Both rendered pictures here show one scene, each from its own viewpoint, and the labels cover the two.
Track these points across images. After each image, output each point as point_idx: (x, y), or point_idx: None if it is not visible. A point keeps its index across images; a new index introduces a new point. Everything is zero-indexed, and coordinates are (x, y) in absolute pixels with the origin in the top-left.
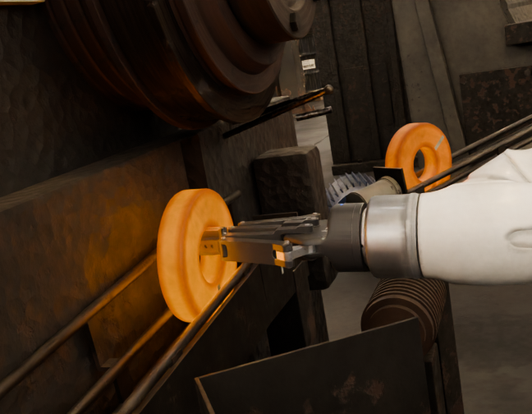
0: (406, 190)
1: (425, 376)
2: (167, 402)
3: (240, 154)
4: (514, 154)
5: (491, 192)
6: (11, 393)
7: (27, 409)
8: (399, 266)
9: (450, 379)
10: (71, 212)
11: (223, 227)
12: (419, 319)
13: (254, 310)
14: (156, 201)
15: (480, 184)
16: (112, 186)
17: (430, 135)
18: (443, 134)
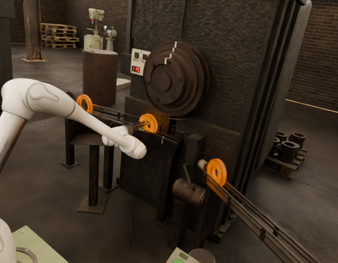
0: (203, 170)
1: None
2: None
3: (193, 128)
4: (128, 135)
5: (112, 128)
6: (127, 116)
7: (128, 119)
8: None
9: (197, 230)
10: (141, 105)
11: (143, 120)
12: (173, 185)
13: (148, 139)
14: (159, 116)
15: (116, 128)
16: (149, 107)
17: (218, 167)
18: (221, 171)
